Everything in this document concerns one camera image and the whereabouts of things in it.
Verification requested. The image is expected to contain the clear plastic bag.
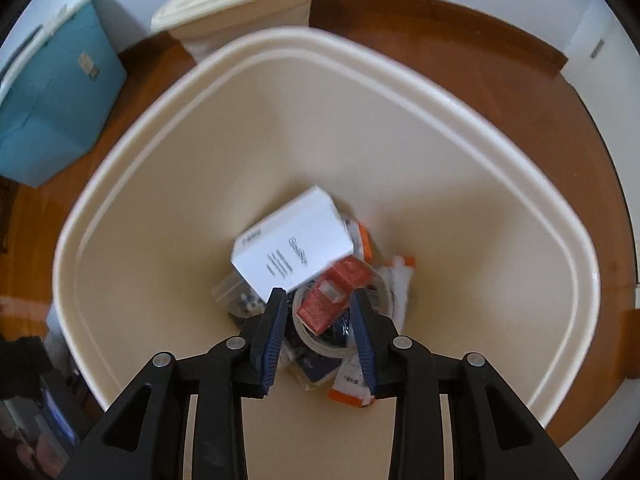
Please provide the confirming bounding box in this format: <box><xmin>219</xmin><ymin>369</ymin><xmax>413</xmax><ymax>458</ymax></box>
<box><xmin>212</xmin><ymin>272</ymin><xmax>268</xmax><ymax>318</ymax></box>

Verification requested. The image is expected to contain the tape roll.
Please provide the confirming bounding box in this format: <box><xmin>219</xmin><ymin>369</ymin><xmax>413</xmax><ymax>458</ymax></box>
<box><xmin>291</xmin><ymin>285</ymin><xmax>396</xmax><ymax>359</ymax></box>

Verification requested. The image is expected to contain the white printed cardboard box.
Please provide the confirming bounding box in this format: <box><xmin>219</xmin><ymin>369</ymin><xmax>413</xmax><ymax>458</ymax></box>
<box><xmin>231</xmin><ymin>185</ymin><xmax>355</xmax><ymax>298</ymax></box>

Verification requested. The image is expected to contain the white door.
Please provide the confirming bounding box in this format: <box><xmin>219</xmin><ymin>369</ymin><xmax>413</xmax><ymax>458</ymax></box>
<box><xmin>590</xmin><ymin>20</ymin><xmax>632</xmax><ymax>126</ymax></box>

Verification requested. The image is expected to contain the teal storage box white lid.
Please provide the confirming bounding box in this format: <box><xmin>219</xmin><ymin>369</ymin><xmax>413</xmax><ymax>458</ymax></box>
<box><xmin>0</xmin><ymin>0</ymin><xmax>128</xmax><ymax>188</ymax></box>

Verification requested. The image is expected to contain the clear packet orange end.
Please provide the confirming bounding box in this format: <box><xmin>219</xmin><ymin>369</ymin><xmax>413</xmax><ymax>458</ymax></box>
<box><xmin>327</xmin><ymin>360</ymin><xmax>376</xmax><ymax>407</ymax></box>

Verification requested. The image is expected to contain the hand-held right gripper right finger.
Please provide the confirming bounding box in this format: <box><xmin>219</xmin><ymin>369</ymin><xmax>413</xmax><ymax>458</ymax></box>
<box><xmin>348</xmin><ymin>290</ymin><xmax>581</xmax><ymax>480</ymax></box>

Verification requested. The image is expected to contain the red box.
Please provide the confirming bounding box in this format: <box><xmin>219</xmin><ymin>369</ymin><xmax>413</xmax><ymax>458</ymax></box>
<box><xmin>296</xmin><ymin>255</ymin><xmax>373</xmax><ymax>336</ymax></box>

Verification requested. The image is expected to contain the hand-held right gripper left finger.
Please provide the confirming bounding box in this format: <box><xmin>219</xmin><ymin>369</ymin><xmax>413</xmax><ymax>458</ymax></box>
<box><xmin>59</xmin><ymin>287</ymin><xmax>291</xmax><ymax>480</ymax></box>

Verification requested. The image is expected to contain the orange edged packet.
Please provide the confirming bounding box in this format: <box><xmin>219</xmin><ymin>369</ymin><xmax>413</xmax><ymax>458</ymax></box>
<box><xmin>342</xmin><ymin>217</ymin><xmax>374</xmax><ymax>263</ymax></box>

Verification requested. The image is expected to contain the beige plastic bin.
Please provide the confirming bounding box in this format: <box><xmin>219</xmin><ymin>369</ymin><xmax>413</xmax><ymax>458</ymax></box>
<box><xmin>52</xmin><ymin>27</ymin><xmax>601</xmax><ymax>428</ymax></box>

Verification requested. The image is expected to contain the beige mop bucket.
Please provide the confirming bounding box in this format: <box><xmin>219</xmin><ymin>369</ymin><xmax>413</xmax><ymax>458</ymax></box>
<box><xmin>151</xmin><ymin>0</ymin><xmax>326</xmax><ymax>63</ymax></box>

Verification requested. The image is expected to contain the white orange packet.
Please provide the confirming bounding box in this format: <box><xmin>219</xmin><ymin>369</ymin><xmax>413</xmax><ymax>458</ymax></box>
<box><xmin>377</xmin><ymin>255</ymin><xmax>416</xmax><ymax>331</ymax></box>

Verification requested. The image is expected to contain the blue packet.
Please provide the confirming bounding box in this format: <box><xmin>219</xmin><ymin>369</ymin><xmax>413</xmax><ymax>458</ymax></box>
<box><xmin>295</xmin><ymin>345</ymin><xmax>342</xmax><ymax>387</ymax></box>

